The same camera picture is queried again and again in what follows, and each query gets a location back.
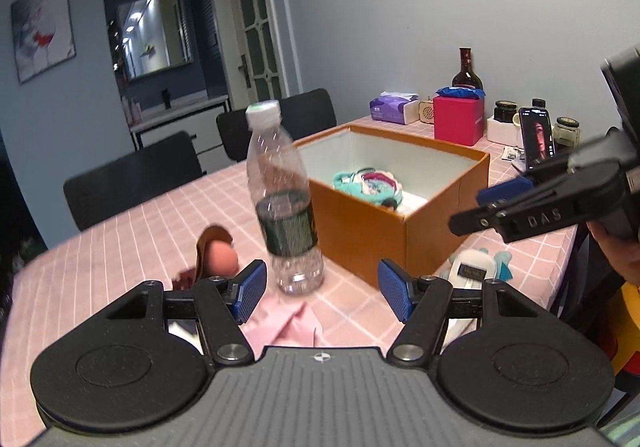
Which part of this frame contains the white teal device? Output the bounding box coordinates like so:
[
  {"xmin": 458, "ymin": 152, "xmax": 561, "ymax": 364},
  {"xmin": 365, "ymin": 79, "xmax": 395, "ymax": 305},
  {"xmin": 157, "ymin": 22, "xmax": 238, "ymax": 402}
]
[{"xmin": 432, "ymin": 248, "xmax": 513, "ymax": 345}]

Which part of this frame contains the red box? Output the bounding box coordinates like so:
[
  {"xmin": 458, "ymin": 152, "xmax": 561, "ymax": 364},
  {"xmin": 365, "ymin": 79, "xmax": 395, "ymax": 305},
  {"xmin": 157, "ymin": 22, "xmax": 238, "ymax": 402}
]
[{"xmin": 433, "ymin": 94, "xmax": 486, "ymax": 146}]

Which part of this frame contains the purple tissue pack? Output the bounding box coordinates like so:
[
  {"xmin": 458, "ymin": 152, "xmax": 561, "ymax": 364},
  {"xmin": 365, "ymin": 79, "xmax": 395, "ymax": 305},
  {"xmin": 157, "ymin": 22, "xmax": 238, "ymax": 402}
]
[{"xmin": 369, "ymin": 91, "xmax": 421, "ymax": 124}]

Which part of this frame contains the orange cardboard box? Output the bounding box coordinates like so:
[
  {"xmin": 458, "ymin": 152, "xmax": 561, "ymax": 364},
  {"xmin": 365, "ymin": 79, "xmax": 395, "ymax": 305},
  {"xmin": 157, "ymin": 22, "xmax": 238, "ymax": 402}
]
[{"xmin": 292, "ymin": 124, "xmax": 491, "ymax": 289}]

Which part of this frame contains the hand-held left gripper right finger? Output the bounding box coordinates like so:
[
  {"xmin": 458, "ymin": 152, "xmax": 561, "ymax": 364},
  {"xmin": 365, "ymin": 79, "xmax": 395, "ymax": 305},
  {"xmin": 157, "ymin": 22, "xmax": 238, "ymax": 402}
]
[{"xmin": 377, "ymin": 258, "xmax": 551, "ymax": 369}]

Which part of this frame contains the pink checked tablecloth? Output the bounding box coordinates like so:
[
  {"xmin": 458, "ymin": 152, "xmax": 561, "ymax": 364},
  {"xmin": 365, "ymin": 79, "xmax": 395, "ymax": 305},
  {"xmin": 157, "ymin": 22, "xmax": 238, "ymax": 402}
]
[{"xmin": 0, "ymin": 114, "xmax": 581, "ymax": 447}]

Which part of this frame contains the clear glass jar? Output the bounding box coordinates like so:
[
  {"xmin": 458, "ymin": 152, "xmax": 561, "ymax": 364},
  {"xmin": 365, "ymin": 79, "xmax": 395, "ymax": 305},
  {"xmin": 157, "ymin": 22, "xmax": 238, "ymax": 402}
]
[{"xmin": 552, "ymin": 117, "xmax": 581, "ymax": 150}]

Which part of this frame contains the white vanity cabinet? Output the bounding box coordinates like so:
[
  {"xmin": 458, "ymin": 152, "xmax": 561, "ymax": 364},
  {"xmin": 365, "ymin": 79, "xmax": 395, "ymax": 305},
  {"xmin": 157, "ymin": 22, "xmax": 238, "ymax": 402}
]
[{"xmin": 130, "ymin": 94, "xmax": 232, "ymax": 163}]

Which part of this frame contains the wall mirror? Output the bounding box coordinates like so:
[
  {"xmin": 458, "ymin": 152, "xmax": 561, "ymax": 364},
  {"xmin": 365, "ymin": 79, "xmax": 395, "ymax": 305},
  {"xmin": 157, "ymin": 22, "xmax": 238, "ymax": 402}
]
[{"xmin": 116, "ymin": 0, "xmax": 195, "ymax": 80}]

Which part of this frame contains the blue packet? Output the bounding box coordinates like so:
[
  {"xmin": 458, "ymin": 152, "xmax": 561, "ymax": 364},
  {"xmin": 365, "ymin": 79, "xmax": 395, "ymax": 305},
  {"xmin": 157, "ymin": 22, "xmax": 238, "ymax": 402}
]
[{"xmin": 436, "ymin": 86, "xmax": 486, "ymax": 99}]

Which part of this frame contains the teal patterned sock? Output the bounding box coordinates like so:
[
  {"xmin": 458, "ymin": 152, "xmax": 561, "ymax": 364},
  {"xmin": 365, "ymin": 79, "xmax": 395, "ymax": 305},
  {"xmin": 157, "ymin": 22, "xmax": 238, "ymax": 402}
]
[{"xmin": 332, "ymin": 167, "xmax": 405, "ymax": 210}]

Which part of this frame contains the wine glass painting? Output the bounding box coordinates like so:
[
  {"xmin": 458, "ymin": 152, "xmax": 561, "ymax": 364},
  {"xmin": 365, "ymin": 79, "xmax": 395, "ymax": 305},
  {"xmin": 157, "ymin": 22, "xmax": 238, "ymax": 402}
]
[{"xmin": 11, "ymin": 0, "xmax": 77, "ymax": 84}]

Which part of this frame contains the smartphone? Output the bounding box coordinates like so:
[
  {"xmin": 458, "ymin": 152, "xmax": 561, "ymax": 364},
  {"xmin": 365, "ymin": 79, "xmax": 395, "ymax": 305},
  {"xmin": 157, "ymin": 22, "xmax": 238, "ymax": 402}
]
[{"xmin": 518, "ymin": 107, "xmax": 557, "ymax": 165}]

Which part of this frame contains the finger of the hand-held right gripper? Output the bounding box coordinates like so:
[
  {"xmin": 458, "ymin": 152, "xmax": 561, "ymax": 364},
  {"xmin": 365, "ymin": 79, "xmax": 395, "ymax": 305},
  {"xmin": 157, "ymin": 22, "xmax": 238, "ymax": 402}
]
[
  {"xmin": 475, "ymin": 127, "xmax": 623, "ymax": 208},
  {"xmin": 447, "ymin": 164, "xmax": 628, "ymax": 244}
]

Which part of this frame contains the person's right hand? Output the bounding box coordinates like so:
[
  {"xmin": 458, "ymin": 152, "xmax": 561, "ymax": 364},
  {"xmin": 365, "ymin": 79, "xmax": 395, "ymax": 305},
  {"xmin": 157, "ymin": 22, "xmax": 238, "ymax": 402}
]
[{"xmin": 586, "ymin": 221, "xmax": 640, "ymax": 287}]

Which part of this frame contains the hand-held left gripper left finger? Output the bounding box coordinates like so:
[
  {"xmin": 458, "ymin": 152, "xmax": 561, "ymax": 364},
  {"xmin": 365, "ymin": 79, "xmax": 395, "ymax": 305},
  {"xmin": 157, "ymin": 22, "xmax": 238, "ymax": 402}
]
[{"xmin": 95, "ymin": 258, "xmax": 268, "ymax": 365}]

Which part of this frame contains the brown leather case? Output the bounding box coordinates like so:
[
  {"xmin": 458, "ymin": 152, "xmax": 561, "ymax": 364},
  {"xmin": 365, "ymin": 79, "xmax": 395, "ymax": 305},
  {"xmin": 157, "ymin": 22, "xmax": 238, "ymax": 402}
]
[{"xmin": 172, "ymin": 224, "xmax": 235, "ymax": 290}]

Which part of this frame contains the peach makeup sponge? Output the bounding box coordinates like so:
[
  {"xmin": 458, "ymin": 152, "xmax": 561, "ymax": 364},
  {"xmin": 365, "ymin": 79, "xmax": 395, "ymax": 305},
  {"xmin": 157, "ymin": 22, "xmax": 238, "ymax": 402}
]
[{"xmin": 206, "ymin": 241, "xmax": 238, "ymax": 277}]

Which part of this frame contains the dark wine bottle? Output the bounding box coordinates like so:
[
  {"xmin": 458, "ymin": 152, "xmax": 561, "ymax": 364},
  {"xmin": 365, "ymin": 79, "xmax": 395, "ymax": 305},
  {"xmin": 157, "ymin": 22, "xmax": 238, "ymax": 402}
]
[{"xmin": 451, "ymin": 47, "xmax": 484, "ymax": 90}]

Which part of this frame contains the clear plastic water bottle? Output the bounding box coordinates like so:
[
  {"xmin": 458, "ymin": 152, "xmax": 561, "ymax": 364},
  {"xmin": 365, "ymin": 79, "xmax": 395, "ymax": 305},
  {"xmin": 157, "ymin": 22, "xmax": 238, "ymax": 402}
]
[{"xmin": 245, "ymin": 100, "xmax": 326, "ymax": 297}]

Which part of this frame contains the small white box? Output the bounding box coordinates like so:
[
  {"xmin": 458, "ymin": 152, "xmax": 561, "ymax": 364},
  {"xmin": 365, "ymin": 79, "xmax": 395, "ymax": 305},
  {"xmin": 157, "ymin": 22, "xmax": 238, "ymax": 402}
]
[{"xmin": 486, "ymin": 118, "xmax": 523, "ymax": 146}]

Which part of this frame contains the black chair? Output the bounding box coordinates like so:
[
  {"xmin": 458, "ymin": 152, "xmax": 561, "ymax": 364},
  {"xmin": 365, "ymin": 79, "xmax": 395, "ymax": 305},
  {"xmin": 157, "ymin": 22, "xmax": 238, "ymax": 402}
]
[
  {"xmin": 216, "ymin": 88, "xmax": 338, "ymax": 163},
  {"xmin": 62, "ymin": 131, "xmax": 206, "ymax": 232}
]

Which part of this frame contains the pink cloth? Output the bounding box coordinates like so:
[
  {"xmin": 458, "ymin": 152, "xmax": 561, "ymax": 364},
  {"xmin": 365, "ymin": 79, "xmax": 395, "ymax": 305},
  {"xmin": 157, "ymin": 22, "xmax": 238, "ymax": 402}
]
[{"xmin": 240, "ymin": 294, "xmax": 346, "ymax": 350}]

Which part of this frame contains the dark glass jar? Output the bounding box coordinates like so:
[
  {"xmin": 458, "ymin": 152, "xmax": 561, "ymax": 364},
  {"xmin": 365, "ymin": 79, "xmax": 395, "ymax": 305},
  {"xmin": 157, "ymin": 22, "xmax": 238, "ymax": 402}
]
[{"xmin": 494, "ymin": 100, "xmax": 519, "ymax": 124}]

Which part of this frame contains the white glass-pane door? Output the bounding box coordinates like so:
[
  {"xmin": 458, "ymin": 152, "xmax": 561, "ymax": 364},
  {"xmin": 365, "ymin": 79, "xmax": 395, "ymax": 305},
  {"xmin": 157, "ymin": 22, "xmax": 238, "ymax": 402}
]
[{"xmin": 205, "ymin": 0, "xmax": 301, "ymax": 103}]

